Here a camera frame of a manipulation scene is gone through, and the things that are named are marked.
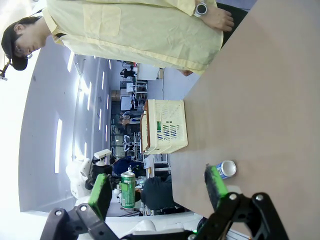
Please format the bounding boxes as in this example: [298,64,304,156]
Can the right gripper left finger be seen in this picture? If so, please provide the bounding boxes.
[39,173,121,240]

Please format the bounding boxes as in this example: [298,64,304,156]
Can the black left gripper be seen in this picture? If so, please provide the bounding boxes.
[85,163,114,188]

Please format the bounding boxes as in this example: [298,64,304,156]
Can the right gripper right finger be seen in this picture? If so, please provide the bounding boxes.
[199,164,291,240]

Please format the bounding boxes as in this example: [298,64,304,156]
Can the green drink can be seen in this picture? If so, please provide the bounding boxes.
[119,167,138,210]

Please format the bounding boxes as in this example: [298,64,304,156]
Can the cream shopping basket brown rim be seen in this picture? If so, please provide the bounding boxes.
[139,98,189,155]

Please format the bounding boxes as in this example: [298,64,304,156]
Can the person's left hand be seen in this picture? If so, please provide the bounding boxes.
[203,6,236,33]

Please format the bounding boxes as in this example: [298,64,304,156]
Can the blue drink can silver top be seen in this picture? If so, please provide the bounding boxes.
[215,159,238,182]

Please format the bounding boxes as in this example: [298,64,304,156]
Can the seated person blue jacket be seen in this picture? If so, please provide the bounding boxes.
[109,156,145,177]

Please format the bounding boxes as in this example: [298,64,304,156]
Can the ceiling light strip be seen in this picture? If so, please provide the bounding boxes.
[86,81,93,111]
[66,50,75,74]
[54,118,63,174]

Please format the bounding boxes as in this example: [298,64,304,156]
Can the seated person dark jacket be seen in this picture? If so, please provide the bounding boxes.
[140,174,177,216]

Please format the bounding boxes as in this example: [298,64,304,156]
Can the blue green drink container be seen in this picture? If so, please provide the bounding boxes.
[156,120,182,141]

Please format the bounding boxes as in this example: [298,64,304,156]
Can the eyeglasses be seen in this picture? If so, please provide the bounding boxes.
[13,42,34,60]

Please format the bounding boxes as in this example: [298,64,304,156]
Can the person in yellow shirt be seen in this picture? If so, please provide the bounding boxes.
[0,0,250,77]

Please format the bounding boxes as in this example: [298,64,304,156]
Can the black cap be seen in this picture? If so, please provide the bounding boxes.
[0,15,44,72]

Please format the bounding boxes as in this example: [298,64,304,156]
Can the silver wristwatch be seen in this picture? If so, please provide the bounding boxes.
[193,0,209,19]

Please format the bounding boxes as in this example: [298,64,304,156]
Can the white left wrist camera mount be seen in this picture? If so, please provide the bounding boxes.
[92,148,113,167]

